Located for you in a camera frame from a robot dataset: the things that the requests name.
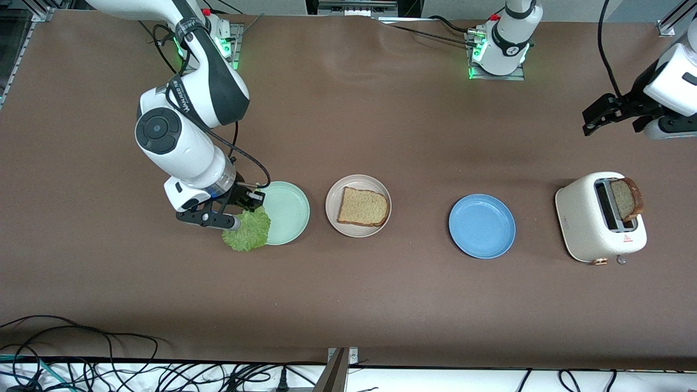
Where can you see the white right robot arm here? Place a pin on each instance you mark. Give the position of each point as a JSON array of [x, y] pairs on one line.
[[179, 147]]

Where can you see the mint green plate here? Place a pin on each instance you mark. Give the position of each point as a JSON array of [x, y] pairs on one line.
[[288, 212]]

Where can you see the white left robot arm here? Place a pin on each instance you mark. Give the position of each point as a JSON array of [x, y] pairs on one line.
[[680, 81]]

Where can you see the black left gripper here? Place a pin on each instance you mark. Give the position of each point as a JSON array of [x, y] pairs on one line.
[[638, 102]]

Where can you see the aluminium frame rail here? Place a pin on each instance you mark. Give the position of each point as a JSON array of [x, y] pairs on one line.
[[32, 38]]

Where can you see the cream white toaster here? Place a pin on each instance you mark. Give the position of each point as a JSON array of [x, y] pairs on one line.
[[582, 223]]

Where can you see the beige plate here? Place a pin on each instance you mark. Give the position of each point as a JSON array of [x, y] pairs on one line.
[[332, 218]]

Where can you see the metal stand post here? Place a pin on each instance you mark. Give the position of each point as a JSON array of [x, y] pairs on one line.
[[332, 375]]

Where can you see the brown bread slice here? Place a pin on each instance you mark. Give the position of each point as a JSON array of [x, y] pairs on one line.
[[626, 200], [362, 207]]

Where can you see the black power plug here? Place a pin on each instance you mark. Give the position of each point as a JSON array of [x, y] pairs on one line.
[[282, 381]]

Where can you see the black metal equipment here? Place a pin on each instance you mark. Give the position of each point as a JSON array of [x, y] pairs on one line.
[[356, 8]]

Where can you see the blue plate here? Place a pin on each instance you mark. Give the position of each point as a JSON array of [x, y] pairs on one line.
[[482, 226]]

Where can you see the aluminium frame profile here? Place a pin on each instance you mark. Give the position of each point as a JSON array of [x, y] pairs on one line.
[[665, 27]]

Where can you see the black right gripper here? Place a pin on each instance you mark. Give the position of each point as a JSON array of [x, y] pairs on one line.
[[238, 194]]

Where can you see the green lettuce leaf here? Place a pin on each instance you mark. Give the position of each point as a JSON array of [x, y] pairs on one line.
[[248, 234]]

